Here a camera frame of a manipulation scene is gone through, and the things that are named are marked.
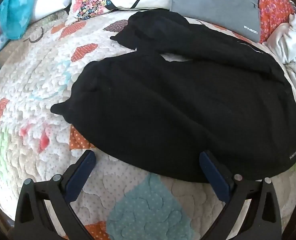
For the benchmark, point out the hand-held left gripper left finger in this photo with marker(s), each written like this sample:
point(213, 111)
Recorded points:
point(81, 172)

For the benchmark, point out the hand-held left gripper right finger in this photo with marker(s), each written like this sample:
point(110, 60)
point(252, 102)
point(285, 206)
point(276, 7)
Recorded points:
point(213, 172)

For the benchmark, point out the black pants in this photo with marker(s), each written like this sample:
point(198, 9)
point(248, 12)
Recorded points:
point(175, 105)

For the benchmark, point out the heart patterned quilt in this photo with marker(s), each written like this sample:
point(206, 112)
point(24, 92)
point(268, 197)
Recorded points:
point(37, 80)

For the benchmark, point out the white blanket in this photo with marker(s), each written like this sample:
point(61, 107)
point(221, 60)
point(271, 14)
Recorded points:
point(288, 42)

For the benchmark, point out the grey laptop bag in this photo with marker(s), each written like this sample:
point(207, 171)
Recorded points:
point(213, 10)

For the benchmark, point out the printed throw pillow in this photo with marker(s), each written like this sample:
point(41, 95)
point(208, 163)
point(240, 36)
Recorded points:
point(88, 0)

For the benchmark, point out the teal star blanket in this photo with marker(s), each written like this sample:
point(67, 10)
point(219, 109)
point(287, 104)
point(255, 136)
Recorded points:
point(15, 12)

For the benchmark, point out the red floral cushion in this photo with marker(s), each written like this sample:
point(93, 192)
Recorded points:
point(273, 5)

